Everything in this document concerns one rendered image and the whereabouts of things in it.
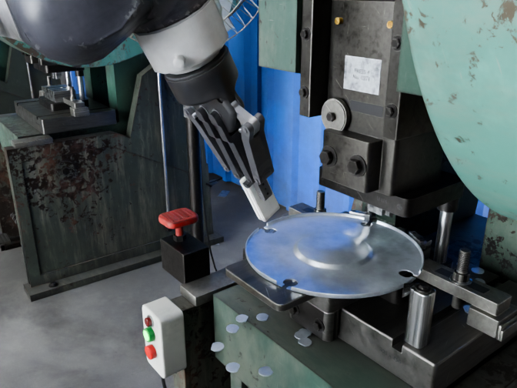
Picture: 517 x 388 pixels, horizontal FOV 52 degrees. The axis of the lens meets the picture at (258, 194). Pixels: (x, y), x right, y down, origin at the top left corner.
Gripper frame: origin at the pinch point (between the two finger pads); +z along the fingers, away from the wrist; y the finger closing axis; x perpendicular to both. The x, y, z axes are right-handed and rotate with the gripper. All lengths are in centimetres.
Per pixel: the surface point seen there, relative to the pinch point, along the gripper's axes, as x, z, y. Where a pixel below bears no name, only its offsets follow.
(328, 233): 12.4, 23.3, -7.3
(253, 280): -5.0, 15.2, -4.6
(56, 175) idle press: 2, 52, -155
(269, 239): 4.5, 19.9, -13.0
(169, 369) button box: -21.0, 36.7, -24.4
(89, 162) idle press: 16, 56, -155
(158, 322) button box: -17.1, 26.7, -25.1
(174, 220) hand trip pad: -1.6, 19.1, -34.7
